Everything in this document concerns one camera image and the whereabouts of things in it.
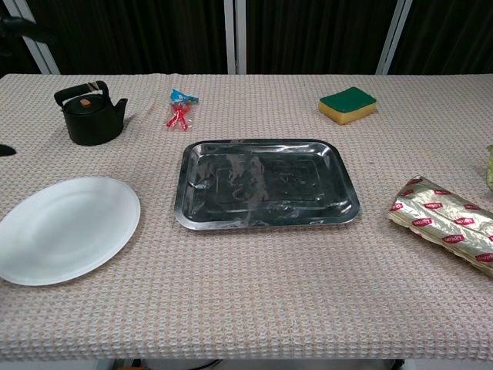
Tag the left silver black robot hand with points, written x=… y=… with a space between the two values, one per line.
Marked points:
x=7 y=150

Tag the white round plate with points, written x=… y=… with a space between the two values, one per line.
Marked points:
x=69 y=231

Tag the rectangular stainless steel tray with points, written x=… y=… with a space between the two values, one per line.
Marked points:
x=265 y=185

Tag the black curtain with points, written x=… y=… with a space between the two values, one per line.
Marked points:
x=450 y=34
x=11 y=61
x=135 y=34
x=316 y=34

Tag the red blue candy packet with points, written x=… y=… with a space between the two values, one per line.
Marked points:
x=178 y=117

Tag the beige waffle tablecloth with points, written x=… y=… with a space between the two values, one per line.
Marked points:
x=246 y=293

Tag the green yellow sponge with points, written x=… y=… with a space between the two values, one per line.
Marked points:
x=346 y=106

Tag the gold red tea packet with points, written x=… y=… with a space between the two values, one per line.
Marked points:
x=443 y=219

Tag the green snack packet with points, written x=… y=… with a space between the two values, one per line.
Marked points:
x=490 y=165

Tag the white frame post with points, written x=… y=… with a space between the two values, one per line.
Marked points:
x=40 y=46
x=393 y=38
x=235 y=38

